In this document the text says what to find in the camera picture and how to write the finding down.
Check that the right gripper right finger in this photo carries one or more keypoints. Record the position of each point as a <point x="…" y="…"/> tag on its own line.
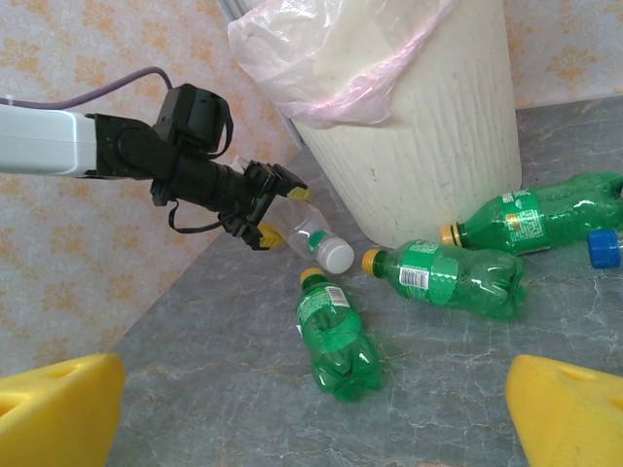
<point x="569" y="418"/>

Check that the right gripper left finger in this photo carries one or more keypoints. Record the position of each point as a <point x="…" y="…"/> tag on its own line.
<point x="53" y="413"/>

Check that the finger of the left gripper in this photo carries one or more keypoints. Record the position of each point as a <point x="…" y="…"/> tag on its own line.
<point x="292" y="186"/>
<point x="263" y="233"/>

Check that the clear bottle green neck label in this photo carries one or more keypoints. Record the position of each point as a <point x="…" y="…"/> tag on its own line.
<point x="302" y="226"/>

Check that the green plastic bottle yellow cap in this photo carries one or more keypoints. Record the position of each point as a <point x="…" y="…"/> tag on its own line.
<point x="336" y="335"/>
<point x="535" y="219"/>
<point x="448" y="282"/>

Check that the clear bottle pale blue label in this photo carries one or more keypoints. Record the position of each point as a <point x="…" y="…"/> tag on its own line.
<point x="603" y="248"/>

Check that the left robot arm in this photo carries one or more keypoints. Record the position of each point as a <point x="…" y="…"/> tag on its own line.
<point x="39" y="141"/>

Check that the cream plastic bin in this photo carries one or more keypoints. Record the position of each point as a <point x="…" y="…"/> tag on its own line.
<point x="414" y="170"/>

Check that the pink translucent bin bag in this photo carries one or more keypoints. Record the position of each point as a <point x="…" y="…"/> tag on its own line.
<point x="302" y="58"/>

